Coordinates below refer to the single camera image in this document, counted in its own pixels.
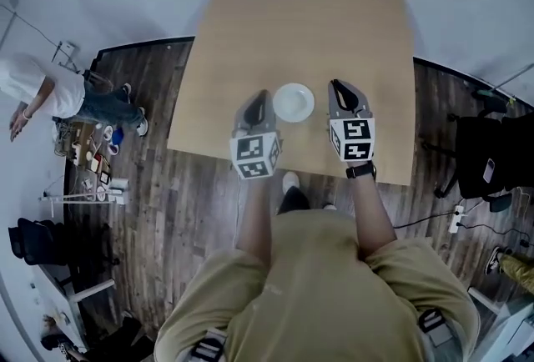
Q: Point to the person's right forearm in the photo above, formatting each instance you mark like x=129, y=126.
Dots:
x=371, y=214

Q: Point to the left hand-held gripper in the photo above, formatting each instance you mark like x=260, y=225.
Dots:
x=254, y=154

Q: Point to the black office chair with phone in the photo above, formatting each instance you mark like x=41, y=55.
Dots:
x=488, y=152

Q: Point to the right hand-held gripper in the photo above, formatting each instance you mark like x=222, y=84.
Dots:
x=354, y=139

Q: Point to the white plate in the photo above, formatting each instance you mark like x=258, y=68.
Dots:
x=288, y=117

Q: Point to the white desk corner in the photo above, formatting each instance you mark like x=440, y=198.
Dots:
x=509, y=327

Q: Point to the person's white shoe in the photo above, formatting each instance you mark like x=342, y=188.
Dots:
x=330, y=207
x=290, y=182

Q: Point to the pink-edged smartphone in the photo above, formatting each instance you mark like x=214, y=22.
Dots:
x=489, y=169

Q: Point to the white power strip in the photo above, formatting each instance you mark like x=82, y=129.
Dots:
x=457, y=219

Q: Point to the person's black trouser leg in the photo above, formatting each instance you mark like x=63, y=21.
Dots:
x=294, y=202

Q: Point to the white folded stand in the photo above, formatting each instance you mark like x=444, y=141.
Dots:
x=96, y=195

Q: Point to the person's left forearm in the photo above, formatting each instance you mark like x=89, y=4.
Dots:
x=252, y=218

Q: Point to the black mesh office chair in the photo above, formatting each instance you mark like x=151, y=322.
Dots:
x=54, y=247

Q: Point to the black wristwatch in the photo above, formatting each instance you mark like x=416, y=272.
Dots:
x=361, y=170

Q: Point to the blue round floor item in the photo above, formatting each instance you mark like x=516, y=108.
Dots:
x=117, y=136

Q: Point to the metal rod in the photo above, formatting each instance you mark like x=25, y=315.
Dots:
x=511, y=77

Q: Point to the person's khaki shirt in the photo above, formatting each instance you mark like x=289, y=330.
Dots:
x=317, y=293

